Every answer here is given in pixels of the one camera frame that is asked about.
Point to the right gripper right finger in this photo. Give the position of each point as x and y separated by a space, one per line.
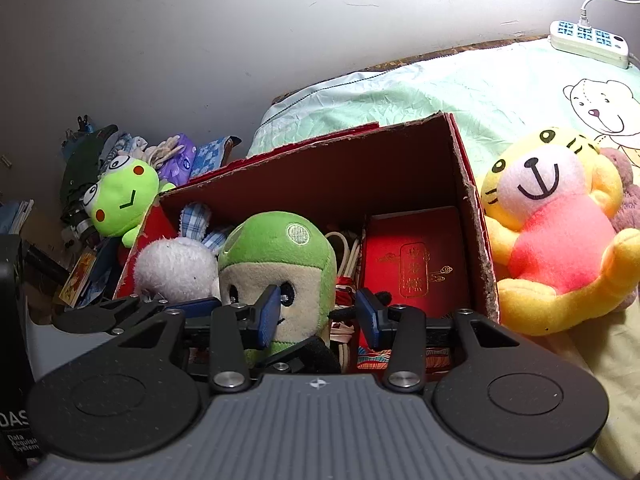
400 329

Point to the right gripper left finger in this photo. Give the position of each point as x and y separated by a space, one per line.
235 328

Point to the colourful picture card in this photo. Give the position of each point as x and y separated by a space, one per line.
79 276

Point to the yellow tiger plush toy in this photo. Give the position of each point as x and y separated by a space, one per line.
551 232

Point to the red cardboard box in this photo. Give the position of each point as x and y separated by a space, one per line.
339 182

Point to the purple tissue pack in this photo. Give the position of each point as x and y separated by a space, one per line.
177 168

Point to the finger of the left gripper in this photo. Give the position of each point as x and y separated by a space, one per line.
308 357
125 313

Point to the white power strip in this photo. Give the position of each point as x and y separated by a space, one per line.
582 39

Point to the white plush bunny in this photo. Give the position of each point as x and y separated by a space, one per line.
185 267

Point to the pink plush teddy bear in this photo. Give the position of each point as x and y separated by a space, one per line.
622 262

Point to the small red gift box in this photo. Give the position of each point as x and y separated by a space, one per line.
418 258

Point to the green frog plush toy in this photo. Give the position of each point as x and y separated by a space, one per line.
118 202

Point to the blue checkered cloth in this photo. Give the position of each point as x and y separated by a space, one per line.
213 155

